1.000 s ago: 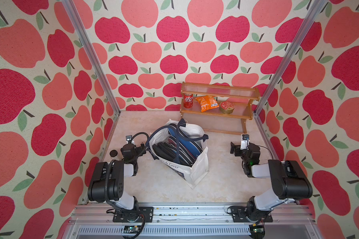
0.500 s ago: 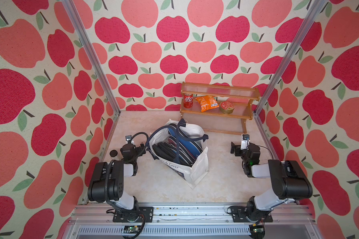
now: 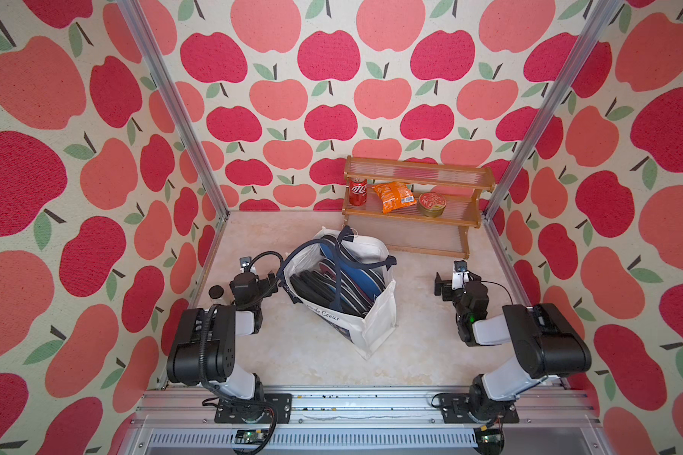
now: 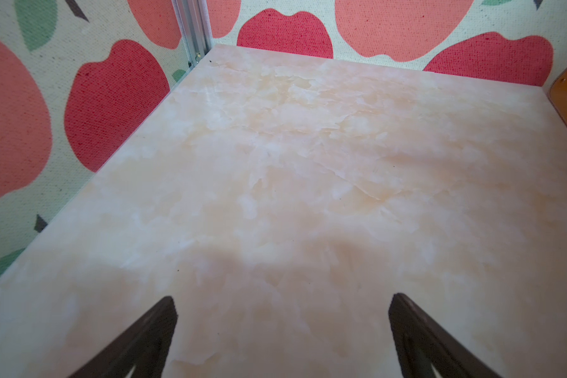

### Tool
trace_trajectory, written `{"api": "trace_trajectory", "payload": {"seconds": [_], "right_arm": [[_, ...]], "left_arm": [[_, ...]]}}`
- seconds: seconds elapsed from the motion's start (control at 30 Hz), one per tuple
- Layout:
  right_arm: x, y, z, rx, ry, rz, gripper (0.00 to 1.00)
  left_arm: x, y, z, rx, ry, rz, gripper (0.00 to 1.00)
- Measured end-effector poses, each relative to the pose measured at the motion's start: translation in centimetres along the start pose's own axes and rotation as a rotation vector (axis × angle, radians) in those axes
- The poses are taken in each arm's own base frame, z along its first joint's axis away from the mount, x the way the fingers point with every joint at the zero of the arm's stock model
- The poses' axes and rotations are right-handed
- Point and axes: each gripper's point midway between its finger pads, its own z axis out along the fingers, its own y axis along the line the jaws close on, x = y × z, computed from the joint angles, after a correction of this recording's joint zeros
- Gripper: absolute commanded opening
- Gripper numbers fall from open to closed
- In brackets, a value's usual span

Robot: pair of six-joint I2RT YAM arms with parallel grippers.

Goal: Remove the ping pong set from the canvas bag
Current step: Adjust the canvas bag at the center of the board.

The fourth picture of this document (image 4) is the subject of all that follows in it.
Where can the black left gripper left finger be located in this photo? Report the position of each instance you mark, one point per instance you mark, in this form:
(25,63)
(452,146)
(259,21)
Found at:
(141,350)

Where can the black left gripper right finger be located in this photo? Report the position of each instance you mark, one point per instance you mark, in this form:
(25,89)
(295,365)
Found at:
(425,349)

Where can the aluminium frame post left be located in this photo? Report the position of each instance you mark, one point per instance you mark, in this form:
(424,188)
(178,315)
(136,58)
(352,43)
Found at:
(193,19)

